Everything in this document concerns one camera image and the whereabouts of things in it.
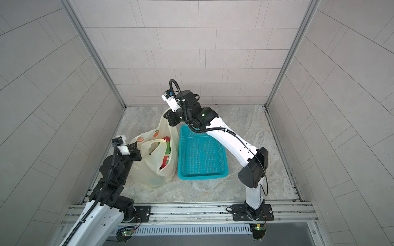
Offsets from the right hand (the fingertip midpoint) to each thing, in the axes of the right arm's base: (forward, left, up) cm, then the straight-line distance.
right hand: (165, 114), depth 70 cm
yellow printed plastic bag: (-15, +3, -12) cm, 20 cm away
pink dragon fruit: (-13, 0, -12) cm, 18 cm away
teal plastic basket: (-6, -15, -33) cm, 36 cm away
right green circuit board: (-43, -39, -34) cm, 67 cm away
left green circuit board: (-41, +18, -28) cm, 53 cm away
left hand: (-6, +14, -10) cm, 18 cm away
